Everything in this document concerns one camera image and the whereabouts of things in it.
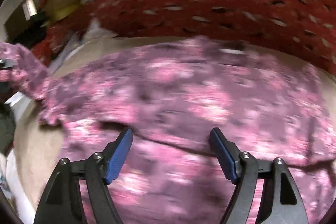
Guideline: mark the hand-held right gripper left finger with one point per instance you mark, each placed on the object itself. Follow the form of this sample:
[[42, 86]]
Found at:
[[119, 155]]

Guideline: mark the pink floral garment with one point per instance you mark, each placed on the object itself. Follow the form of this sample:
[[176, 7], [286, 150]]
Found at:
[[183, 92]]

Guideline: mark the red patterned blanket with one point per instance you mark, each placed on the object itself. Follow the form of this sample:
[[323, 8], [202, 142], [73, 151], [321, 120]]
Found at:
[[210, 3]]

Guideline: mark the yellow object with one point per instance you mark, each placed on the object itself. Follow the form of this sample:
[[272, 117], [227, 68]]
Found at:
[[63, 12]]

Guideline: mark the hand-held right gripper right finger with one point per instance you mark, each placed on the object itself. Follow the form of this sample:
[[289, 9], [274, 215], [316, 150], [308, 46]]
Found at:
[[223, 155]]

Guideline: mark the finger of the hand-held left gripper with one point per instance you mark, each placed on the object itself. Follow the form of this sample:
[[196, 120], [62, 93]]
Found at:
[[6, 64]]

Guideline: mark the beige blanket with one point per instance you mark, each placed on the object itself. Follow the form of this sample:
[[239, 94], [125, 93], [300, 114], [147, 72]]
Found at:
[[39, 161]]

